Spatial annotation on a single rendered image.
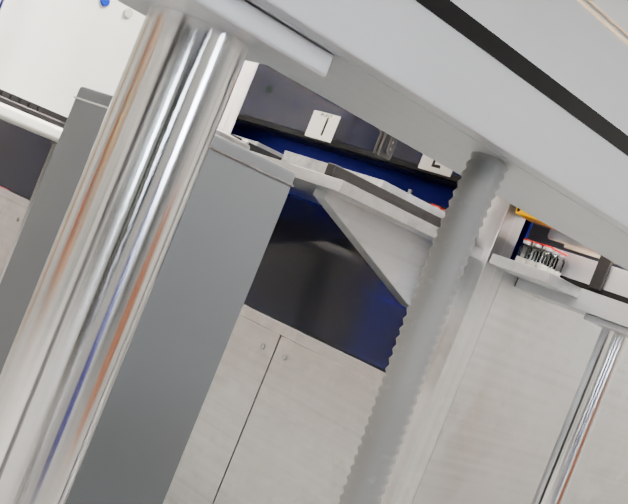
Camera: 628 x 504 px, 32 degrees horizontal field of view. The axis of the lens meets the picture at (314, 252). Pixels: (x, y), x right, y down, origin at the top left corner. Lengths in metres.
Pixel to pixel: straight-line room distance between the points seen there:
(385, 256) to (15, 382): 1.47
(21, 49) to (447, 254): 1.96
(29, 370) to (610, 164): 0.36
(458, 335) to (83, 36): 1.11
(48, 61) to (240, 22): 2.06
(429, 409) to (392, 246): 0.30
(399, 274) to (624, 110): 1.33
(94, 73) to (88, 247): 2.08
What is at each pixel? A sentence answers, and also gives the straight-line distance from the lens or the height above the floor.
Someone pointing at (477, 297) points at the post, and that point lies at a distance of 2.00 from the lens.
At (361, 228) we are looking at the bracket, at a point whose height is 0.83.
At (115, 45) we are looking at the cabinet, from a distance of 2.58.
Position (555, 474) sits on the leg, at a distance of 2.01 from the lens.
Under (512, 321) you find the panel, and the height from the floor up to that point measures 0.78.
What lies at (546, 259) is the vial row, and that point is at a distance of 1.96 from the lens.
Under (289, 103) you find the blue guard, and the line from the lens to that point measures 2.46.
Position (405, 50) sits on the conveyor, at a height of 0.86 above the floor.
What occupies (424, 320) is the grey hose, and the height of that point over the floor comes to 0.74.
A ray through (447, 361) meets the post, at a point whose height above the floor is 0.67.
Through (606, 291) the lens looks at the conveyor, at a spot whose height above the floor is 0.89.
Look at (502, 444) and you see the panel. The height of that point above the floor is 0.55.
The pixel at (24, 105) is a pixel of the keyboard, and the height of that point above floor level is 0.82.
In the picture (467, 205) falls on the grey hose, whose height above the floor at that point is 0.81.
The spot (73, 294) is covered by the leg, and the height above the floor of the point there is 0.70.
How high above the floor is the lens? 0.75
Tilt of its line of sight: level
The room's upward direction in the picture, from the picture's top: 22 degrees clockwise
